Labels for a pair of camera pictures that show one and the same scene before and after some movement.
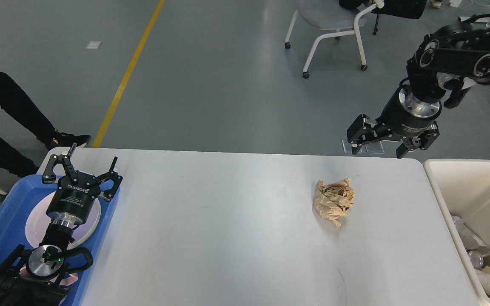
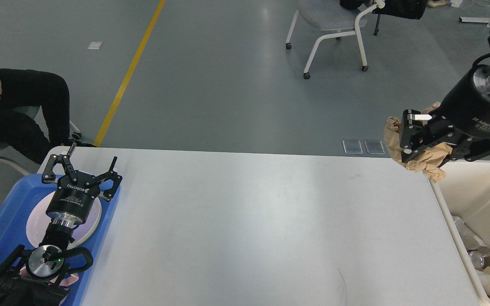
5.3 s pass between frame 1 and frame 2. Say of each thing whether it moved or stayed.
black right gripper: moved
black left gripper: stayed
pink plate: stayed
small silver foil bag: stayed
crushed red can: stayed
